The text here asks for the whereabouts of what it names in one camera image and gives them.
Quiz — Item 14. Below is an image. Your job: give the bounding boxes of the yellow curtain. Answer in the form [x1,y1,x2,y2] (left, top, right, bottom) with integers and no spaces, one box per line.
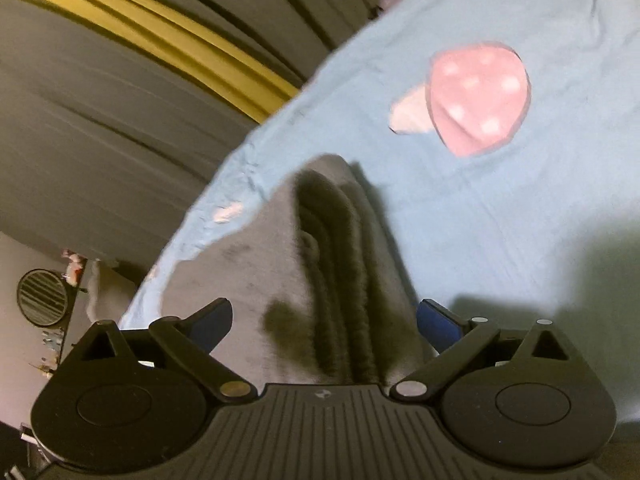
[0,0,302,125]

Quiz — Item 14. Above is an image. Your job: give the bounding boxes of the dark desk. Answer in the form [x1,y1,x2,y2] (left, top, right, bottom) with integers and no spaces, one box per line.
[50,259,90,373]

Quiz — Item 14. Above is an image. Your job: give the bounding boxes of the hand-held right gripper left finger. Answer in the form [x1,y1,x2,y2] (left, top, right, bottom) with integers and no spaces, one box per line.
[74,297,256,402]

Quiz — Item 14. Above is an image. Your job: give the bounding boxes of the round black fan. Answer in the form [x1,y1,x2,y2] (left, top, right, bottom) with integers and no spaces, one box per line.
[17,268,69,326]

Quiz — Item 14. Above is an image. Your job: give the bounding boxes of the grey sweat pants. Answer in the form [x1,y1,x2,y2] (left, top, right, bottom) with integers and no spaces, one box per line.
[160,154,437,391]

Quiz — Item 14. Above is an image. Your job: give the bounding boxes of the grey curtain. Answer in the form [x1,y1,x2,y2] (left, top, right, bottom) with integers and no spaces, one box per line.
[45,0,441,83]
[0,0,303,273]

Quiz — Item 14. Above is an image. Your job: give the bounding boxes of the grey chair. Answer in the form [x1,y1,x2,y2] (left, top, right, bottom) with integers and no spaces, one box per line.
[84,257,139,327]

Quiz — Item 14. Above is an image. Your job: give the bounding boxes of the light blue printed bedsheet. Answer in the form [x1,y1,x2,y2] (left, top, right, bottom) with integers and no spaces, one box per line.
[120,0,640,441]

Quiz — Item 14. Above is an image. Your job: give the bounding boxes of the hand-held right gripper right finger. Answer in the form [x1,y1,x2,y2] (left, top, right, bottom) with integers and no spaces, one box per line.
[390,298,572,402]

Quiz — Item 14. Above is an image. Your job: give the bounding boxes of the pink plush toy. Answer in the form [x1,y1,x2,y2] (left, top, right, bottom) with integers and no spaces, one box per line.
[62,248,87,287]

